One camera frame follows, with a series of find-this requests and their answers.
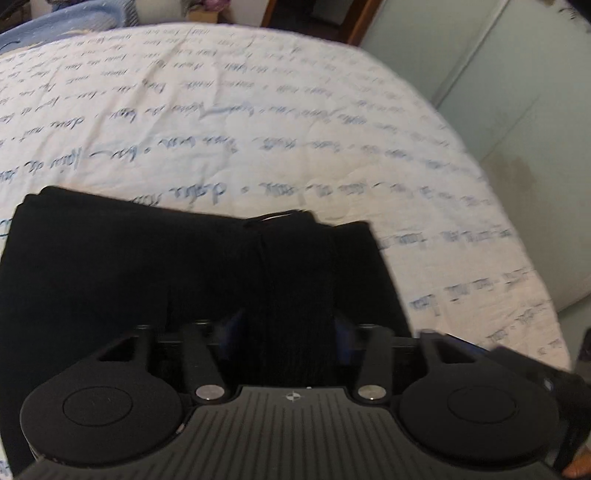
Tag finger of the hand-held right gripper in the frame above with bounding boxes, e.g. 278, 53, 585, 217
429, 330, 491, 359

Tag blue laundry basket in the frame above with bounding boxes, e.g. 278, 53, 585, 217
0, 0, 136, 52

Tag black pants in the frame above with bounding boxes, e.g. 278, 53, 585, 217
0, 185, 414, 476

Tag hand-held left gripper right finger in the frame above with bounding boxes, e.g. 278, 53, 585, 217
335, 318, 476, 402

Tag wooden door frame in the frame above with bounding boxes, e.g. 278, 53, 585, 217
261, 0, 385, 48

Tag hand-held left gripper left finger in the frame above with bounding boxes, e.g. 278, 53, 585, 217
97, 311, 245, 404

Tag white printed bed sheet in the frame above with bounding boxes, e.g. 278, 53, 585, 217
0, 21, 572, 480

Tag white sliding wardrobe door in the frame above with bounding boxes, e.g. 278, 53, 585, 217
359, 0, 591, 315

